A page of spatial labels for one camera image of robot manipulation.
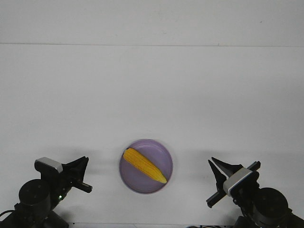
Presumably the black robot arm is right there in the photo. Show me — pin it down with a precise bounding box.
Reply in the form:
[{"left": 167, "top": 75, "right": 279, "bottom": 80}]
[
  {"left": 206, "top": 158, "right": 304, "bottom": 228},
  {"left": 0, "top": 156, "right": 93, "bottom": 228}
]

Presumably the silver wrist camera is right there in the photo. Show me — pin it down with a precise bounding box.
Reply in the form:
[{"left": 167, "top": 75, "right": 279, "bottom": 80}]
[
  {"left": 34, "top": 157, "right": 63, "bottom": 173},
  {"left": 223, "top": 168, "right": 252, "bottom": 197}
]

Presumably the yellow corn cob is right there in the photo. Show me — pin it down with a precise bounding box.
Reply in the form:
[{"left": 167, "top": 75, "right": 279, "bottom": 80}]
[{"left": 123, "top": 148, "right": 168, "bottom": 184}]

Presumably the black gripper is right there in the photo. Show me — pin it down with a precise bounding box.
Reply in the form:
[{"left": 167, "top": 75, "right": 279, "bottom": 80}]
[
  {"left": 206, "top": 157, "right": 261, "bottom": 208},
  {"left": 41, "top": 156, "right": 93, "bottom": 202}
]

